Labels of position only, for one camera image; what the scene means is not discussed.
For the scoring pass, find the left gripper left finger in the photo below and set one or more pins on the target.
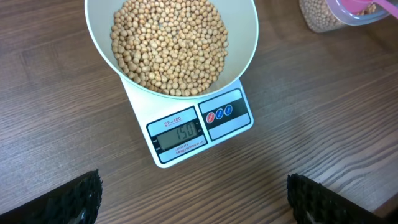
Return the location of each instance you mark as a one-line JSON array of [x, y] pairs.
[[77, 201]]

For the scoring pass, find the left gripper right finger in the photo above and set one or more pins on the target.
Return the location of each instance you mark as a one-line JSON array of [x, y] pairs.
[[313, 203]]

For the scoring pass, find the pink plastic scoop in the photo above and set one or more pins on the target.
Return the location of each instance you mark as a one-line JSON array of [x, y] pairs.
[[355, 6]]

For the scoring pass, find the white digital kitchen scale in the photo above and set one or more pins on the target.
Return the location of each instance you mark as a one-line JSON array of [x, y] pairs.
[[176, 129]]

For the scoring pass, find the dried soybeans in bowl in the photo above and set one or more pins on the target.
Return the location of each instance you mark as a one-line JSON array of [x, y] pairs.
[[173, 47]]

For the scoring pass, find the white bowl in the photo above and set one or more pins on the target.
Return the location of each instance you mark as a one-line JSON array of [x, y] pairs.
[[239, 16]]

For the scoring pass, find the clear plastic container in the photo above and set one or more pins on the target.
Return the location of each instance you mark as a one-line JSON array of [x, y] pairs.
[[329, 18]]

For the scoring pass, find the dried soybeans in container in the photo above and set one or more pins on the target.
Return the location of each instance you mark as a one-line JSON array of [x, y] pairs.
[[317, 15]]

